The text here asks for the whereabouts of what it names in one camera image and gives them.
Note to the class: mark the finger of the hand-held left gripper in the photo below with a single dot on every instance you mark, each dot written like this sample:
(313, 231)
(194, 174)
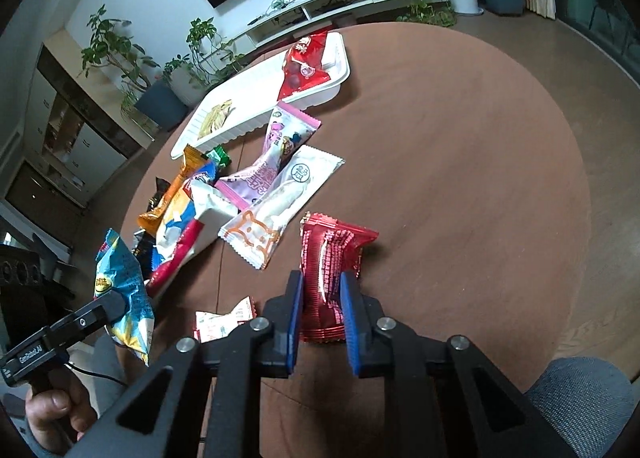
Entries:
(95, 316)

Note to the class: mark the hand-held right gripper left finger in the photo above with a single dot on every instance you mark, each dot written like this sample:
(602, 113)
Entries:
(296, 320)

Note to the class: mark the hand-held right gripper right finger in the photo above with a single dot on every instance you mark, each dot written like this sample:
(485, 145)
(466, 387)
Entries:
(350, 325)

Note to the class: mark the blue crinkled snack bag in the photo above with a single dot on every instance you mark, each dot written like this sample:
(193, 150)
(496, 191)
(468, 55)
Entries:
(125, 283)

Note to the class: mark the red ridged snack packet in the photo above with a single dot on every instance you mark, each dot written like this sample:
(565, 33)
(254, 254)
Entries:
(325, 258)

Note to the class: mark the white packet orange cat print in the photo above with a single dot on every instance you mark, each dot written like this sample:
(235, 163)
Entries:
(280, 198)

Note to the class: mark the pink cartoon snack packet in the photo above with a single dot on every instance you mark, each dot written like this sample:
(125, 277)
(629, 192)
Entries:
(282, 136)

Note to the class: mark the white plastic tray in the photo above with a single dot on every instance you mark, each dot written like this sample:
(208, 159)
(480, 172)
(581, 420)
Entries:
(250, 88)

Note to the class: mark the person's left hand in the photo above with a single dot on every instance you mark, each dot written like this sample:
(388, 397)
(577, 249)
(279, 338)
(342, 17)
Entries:
(52, 408)

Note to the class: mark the black furniture piece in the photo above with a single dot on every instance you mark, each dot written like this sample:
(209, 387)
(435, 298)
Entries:
(25, 283)

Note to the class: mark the person's left leg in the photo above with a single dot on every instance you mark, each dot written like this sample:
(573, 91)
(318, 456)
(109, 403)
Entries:
(107, 388)

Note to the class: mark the person's leg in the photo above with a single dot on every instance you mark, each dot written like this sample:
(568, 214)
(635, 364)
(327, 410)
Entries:
(580, 403)
(107, 388)

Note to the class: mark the small red and white packet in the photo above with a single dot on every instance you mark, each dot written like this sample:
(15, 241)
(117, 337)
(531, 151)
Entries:
(220, 325)

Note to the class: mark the small black snack packet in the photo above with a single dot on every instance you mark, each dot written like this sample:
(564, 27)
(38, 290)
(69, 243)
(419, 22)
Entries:
(143, 250)

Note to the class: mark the long red snack packet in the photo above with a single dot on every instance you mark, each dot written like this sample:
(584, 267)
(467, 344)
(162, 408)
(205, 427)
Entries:
(175, 258)

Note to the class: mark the white and blue cartoon bag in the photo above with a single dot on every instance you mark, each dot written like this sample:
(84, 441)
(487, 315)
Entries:
(175, 220)

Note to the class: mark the dark brown snack packet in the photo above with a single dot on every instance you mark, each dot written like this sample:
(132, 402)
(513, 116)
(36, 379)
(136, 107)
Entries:
(159, 190)

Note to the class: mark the orange snack packet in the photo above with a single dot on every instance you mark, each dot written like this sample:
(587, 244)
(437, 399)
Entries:
(170, 193)

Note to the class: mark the green topped snack packet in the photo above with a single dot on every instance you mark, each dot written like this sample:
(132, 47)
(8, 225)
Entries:
(218, 157)

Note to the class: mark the wooden display cabinet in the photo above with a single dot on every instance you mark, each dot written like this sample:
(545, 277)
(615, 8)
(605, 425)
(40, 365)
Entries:
(65, 138)

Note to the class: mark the clear packet of yellow chips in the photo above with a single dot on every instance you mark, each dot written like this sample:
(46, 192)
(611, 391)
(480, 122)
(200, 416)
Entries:
(215, 118)

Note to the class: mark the potted plant dark blue pot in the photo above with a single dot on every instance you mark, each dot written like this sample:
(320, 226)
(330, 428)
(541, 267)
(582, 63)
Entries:
(162, 106)

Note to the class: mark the person's right leg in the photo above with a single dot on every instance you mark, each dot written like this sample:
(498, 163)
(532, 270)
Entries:
(580, 403)

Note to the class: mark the potted plant round white pot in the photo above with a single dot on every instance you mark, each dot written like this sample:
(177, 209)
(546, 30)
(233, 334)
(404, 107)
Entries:
(187, 86)

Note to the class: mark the red candy bag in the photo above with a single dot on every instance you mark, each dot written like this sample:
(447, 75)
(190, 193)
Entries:
(302, 68)

